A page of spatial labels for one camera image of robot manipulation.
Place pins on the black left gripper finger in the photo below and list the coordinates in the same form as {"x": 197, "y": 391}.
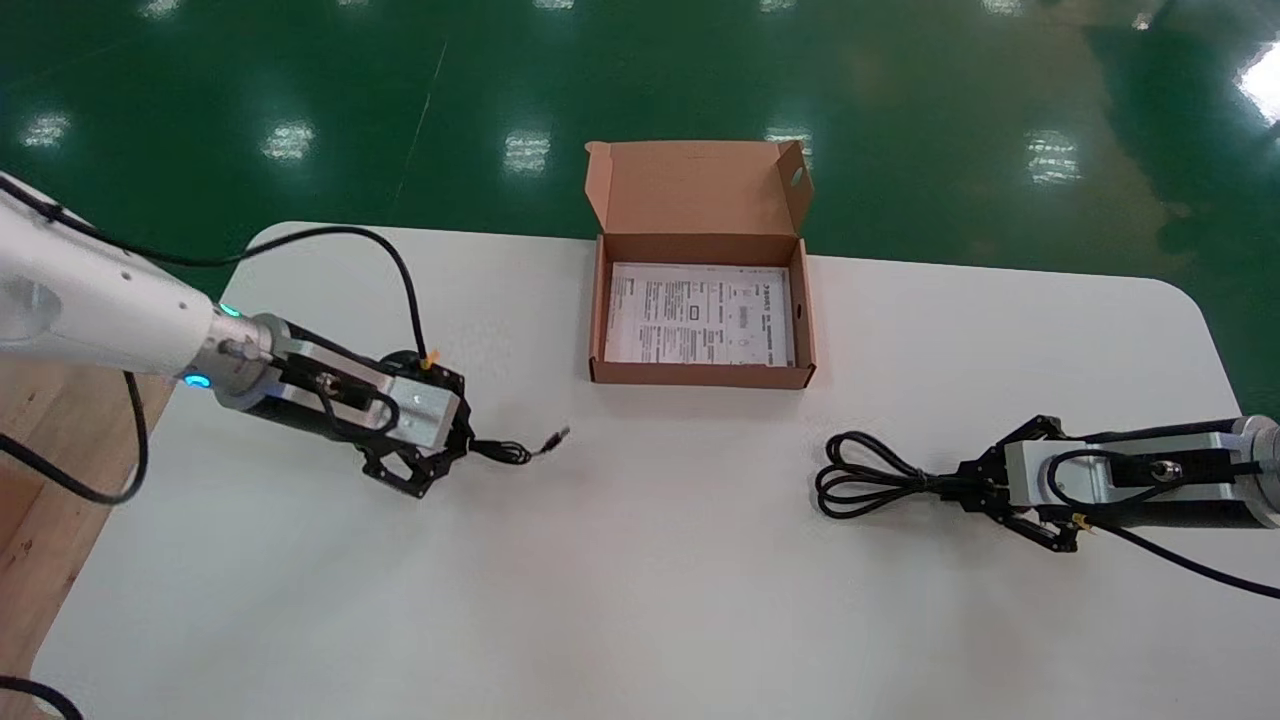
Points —
{"x": 415, "y": 478}
{"x": 468, "y": 420}

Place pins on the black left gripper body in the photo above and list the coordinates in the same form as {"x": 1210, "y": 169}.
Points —
{"x": 300, "y": 412}

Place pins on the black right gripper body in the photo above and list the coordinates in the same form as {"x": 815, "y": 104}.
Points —
{"x": 1170, "y": 516}

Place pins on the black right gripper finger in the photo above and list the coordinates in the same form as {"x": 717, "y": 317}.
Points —
{"x": 1020, "y": 438}
{"x": 1045, "y": 532}

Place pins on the brown cardboard storage box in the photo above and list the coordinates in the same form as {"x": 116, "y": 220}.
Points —
{"x": 700, "y": 190}

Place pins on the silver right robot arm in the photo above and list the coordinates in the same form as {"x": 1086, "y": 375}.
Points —
{"x": 1262, "y": 470}

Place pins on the printed white instruction sheet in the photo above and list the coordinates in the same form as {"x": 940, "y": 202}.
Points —
{"x": 700, "y": 315}

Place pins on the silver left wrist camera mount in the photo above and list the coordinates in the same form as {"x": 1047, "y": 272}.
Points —
{"x": 400, "y": 400}

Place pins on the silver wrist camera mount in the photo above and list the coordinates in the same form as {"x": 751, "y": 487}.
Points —
{"x": 400, "y": 400}
{"x": 1100, "y": 480}

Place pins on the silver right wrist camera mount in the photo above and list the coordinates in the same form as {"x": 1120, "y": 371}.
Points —
{"x": 1100, "y": 480}

